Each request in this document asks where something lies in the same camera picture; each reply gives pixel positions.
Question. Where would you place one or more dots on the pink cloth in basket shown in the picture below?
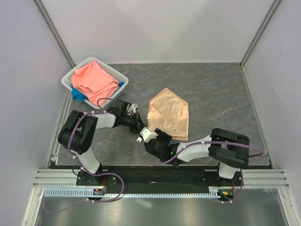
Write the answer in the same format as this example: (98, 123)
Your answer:
(94, 82)

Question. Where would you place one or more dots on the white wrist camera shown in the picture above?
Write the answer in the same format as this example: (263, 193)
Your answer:
(146, 135)
(134, 108)

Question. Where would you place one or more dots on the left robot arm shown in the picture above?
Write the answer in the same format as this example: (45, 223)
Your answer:
(78, 131)

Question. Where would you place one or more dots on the white plastic basket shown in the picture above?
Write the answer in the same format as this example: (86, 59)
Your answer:
(66, 80)

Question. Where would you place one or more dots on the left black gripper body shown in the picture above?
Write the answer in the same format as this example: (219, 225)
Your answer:
(131, 122)

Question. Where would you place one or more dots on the peach satin napkin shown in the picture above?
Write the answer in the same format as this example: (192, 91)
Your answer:
(169, 113)

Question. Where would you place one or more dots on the white slotted cable duct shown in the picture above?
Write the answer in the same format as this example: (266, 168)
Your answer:
(97, 193)

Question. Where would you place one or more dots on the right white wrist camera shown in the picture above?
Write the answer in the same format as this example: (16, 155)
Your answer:
(146, 135)

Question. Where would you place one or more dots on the left aluminium frame post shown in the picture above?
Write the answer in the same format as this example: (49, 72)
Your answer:
(53, 30)

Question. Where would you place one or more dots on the right aluminium frame post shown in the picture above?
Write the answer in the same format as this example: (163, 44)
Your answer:
(264, 24)

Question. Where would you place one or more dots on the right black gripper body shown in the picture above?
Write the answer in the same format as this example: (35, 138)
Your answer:
(159, 140)

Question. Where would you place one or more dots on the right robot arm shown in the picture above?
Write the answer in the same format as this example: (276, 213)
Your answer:
(230, 149)

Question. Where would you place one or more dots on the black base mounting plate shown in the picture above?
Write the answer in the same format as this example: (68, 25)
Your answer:
(158, 179)

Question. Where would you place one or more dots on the aluminium frame post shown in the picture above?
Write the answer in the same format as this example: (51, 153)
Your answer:
(264, 24)
(53, 30)

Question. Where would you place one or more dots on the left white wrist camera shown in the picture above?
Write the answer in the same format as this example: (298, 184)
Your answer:
(134, 108)

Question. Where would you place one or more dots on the blue cloth in basket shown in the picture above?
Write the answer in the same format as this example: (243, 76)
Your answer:
(77, 95)

